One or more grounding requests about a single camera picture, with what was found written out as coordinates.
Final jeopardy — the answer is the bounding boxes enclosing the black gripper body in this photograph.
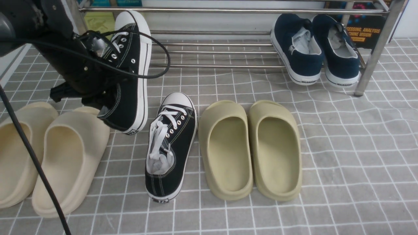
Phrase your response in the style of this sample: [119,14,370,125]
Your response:
[34,31,120,108]

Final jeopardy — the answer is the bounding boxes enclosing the black canvas sneaker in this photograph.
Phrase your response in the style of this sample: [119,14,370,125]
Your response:
[97,10,153,135]
[145,92,198,203]

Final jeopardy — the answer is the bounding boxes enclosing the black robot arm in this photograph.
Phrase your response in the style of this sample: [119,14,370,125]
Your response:
[0,0,117,109]

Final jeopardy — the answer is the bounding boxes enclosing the stainless steel shoe rack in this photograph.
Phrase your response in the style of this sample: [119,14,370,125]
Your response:
[65,0,406,97]

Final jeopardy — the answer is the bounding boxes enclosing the yellow green book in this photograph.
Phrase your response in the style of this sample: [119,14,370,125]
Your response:
[84,12,115,33]

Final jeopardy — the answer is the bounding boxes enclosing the beige right slipper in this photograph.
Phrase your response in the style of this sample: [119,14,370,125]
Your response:
[41,106,110,215]

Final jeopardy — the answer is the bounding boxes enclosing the beige slipper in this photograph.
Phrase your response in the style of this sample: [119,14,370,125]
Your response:
[0,102,58,209]
[41,106,110,215]

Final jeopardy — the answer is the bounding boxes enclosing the beige left slipper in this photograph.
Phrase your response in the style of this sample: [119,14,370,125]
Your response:
[0,102,58,209]

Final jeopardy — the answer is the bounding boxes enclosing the olive green left slipper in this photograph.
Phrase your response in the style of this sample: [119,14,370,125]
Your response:
[198,100,253,200]

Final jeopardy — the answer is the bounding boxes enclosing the olive green slipper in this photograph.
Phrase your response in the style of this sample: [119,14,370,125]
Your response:
[198,100,253,200]
[248,100,302,202]

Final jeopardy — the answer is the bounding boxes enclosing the olive green right slipper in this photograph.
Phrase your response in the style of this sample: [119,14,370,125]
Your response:
[248,100,302,202]

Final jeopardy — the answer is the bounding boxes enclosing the navy blue left sneaker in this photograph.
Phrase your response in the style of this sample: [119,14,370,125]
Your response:
[270,13,325,86]

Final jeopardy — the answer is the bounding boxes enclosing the navy blue sneaker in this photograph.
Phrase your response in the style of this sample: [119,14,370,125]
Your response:
[270,13,325,86]
[312,14,361,88]

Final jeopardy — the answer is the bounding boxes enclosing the navy blue right sneaker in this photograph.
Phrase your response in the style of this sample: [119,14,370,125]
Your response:
[312,14,361,88]

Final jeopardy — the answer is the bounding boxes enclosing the black book orange text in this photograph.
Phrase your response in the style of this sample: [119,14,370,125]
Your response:
[324,1,385,49]

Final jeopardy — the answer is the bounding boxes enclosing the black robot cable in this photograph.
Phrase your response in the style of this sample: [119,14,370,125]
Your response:
[0,30,171,235]

